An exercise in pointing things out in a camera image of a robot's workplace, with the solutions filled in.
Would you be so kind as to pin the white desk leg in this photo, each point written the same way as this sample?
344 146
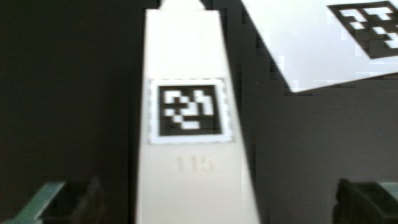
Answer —
195 187

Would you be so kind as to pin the white marker base plate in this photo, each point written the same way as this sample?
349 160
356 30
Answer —
331 38

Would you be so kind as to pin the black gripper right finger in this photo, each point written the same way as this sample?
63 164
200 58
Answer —
367 203

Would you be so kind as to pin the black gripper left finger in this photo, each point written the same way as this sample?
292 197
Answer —
69 203

